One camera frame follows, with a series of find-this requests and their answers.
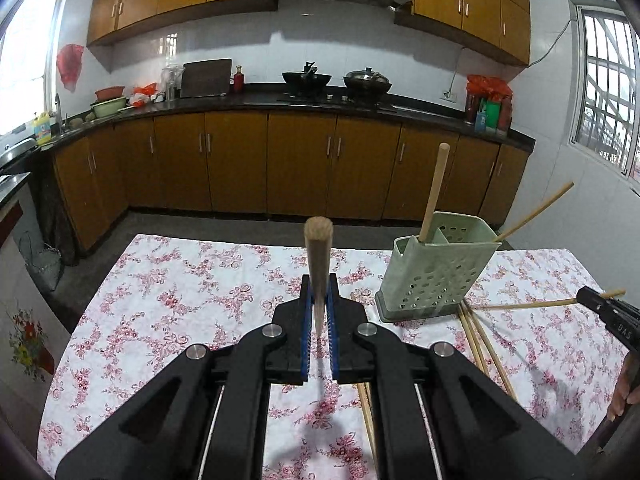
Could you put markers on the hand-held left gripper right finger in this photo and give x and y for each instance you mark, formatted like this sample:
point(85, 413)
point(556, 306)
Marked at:
point(334, 332)

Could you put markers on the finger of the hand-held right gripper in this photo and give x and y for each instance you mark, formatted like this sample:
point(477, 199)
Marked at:
point(592, 299)

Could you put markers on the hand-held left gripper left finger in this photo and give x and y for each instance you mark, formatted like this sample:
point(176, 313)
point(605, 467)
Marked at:
point(306, 332)

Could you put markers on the thin wooden chopstick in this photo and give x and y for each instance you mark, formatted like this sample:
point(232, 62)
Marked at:
point(525, 304)
point(492, 360)
point(367, 425)
point(535, 210)
point(475, 342)

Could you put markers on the thick round wooden chopstick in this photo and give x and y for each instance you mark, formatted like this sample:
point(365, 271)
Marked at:
point(317, 260)
point(435, 190)

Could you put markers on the green perforated utensil holder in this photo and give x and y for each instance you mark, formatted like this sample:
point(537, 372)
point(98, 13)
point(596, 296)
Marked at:
point(430, 280)

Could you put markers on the person's right hand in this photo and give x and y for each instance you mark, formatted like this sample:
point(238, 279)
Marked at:
point(622, 395)

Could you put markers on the pink floral tablecloth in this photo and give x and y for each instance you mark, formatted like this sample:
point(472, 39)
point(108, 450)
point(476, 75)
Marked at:
point(175, 310)

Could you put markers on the wooden base cabinets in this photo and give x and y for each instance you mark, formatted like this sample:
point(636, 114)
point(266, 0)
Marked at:
point(300, 165)

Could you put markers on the green carton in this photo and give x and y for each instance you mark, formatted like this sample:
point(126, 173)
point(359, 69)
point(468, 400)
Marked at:
point(491, 116)

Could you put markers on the barred kitchen window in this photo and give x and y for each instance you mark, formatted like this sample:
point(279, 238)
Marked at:
point(607, 85)

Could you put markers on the red bag with bottles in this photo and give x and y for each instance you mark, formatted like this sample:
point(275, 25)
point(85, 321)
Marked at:
point(490, 92)

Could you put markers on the black kitchen countertop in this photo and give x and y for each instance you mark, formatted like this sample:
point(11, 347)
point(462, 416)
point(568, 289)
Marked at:
point(425, 117)

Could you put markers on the gas stove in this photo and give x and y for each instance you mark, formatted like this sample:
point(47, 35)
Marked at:
point(335, 97)

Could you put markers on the black wok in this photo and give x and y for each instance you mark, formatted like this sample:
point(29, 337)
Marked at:
point(306, 79)

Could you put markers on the lidded cooking pot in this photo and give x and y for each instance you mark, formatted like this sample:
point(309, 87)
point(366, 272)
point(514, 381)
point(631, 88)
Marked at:
point(367, 81)

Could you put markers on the red bottle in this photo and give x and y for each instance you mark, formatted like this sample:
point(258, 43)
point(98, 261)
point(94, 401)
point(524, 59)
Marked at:
point(239, 81)

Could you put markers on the dark cutting board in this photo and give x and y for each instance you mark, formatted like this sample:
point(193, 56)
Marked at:
point(206, 77)

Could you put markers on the white cabinet with flower sticker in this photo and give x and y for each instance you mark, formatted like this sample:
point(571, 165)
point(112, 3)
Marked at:
point(25, 320)

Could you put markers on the clear glass jar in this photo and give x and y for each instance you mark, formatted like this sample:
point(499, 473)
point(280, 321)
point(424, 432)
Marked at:
point(172, 82)

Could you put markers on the red and white plastic bag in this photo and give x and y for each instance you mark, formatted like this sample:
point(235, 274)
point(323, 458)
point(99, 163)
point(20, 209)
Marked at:
point(144, 94)

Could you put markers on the red basin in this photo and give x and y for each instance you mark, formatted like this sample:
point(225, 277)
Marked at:
point(110, 92)

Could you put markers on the yellow detergent bottle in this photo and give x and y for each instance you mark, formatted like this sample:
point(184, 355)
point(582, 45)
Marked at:
point(43, 131)

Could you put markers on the sink faucet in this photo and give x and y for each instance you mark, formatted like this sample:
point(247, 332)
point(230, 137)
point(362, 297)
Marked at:
point(58, 110)

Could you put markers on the steel pot lid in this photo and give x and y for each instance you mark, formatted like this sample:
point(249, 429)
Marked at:
point(15, 150)

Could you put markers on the plain kitchen window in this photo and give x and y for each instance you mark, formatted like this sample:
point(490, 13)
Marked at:
point(25, 55)

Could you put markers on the wall power outlet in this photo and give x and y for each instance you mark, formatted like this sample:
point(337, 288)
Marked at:
point(451, 95)

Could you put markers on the red plastic bag on wall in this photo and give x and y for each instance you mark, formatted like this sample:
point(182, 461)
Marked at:
point(70, 66)

